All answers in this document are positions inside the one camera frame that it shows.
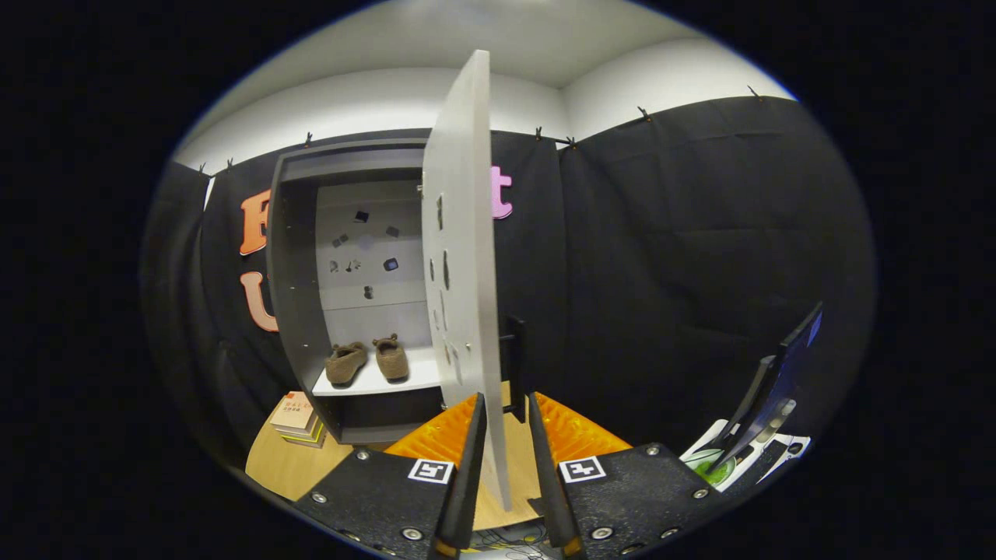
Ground beige book orange print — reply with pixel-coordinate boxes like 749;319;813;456
269;391;314;430

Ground black door handle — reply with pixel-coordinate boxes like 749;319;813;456
499;315;527;424

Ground row of black cloth clips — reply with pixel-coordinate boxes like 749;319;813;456
196;86;762;173

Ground black backdrop cloth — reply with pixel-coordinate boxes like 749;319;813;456
140;96;879;483

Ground white green printed sheet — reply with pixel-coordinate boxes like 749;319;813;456
679;420;812;492

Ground black monitor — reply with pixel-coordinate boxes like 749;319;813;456
707;302;824;474

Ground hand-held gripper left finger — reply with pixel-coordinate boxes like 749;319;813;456
292;393;488;559

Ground brown fuzzy shoe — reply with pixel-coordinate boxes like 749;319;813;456
372;334;411;382
324;341;369;387

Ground beige shoe cabinet door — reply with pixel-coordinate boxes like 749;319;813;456
421;50;514;512

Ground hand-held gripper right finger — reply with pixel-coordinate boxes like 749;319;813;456
528;391;736;559

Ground grey shoe cabinet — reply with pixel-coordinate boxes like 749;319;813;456
266;138;468;446

